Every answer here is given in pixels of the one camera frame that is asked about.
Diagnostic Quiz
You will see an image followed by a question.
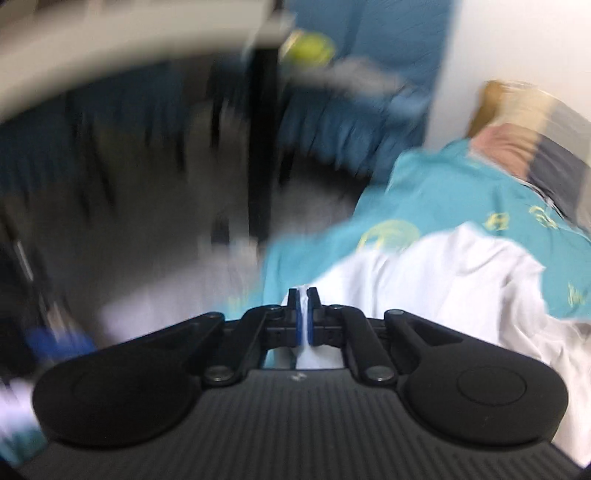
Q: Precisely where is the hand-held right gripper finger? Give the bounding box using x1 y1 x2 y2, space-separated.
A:
122 288 307 388
307 287 463 387

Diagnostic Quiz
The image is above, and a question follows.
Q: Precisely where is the white t-shirt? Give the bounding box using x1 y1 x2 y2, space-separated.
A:
272 222 591 468

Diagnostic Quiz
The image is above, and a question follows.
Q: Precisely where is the teal blanket with yellow prints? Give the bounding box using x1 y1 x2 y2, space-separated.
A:
226 138 591 320

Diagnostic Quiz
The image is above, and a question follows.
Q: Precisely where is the black desk leg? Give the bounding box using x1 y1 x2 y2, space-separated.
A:
246 44 280 244

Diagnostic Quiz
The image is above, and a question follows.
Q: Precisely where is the blue cloth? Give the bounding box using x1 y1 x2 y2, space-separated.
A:
276 0 456 186

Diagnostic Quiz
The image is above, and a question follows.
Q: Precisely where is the yellow-green ball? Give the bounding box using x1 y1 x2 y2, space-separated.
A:
281 29 336 73

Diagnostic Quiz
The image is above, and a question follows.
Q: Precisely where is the plaid pillow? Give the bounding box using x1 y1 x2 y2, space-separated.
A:
466 80 591 228

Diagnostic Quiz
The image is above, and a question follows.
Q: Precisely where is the white desk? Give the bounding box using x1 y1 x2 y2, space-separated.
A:
0 0 296 121

